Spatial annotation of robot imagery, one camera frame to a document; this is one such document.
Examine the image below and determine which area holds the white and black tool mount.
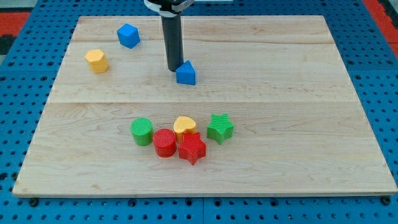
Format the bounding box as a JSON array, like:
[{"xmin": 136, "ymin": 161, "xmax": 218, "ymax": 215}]
[{"xmin": 144, "ymin": 0, "xmax": 195, "ymax": 17}]

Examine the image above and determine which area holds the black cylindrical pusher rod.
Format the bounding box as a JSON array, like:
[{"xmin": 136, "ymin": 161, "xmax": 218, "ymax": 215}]
[{"xmin": 161, "ymin": 14, "xmax": 183, "ymax": 72}]

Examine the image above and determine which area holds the blue triangle block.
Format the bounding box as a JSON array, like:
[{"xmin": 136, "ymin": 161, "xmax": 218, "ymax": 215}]
[{"xmin": 175, "ymin": 60, "xmax": 196, "ymax": 85}]

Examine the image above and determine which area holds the yellow heart block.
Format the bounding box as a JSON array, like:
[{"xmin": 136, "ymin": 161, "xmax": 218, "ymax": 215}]
[{"xmin": 173, "ymin": 116, "xmax": 197, "ymax": 143}]

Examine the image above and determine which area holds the blue cube block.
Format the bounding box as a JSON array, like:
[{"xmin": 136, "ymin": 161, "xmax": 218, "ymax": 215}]
[{"xmin": 117, "ymin": 24, "xmax": 141, "ymax": 49}]

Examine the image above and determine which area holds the yellow hexagon block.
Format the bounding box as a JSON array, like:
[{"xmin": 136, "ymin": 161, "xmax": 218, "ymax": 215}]
[{"xmin": 85, "ymin": 49, "xmax": 109, "ymax": 73}]

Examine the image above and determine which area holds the green cylinder block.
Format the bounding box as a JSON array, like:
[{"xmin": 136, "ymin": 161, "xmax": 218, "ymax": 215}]
[{"xmin": 130, "ymin": 118, "xmax": 154, "ymax": 146}]

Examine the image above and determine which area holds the green star block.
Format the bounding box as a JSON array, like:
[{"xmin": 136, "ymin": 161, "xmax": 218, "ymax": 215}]
[{"xmin": 206, "ymin": 114, "xmax": 234, "ymax": 145}]

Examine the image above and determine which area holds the red cylinder block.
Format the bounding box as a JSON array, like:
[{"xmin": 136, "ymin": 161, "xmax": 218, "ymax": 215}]
[{"xmin": 152, "ymin": 128, "xmax": 177, "ymax": 157}]

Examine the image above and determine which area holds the red star block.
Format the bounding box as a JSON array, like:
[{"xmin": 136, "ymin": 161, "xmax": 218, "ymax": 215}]
[{"xmin": 178, "ymin": 132, "xmax": 206, "ymax": 165}]

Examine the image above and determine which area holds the light wooden board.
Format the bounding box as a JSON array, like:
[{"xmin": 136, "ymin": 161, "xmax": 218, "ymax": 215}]
[{"xmin": 13, "ymin": 16, "xmax": 397, "ymax": 198}]

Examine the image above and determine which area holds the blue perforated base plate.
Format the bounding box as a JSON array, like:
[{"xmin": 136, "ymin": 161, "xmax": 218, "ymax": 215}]
[{"xmin": 1, "ymin": 0, "xmax": 397, "ymax": 223}]

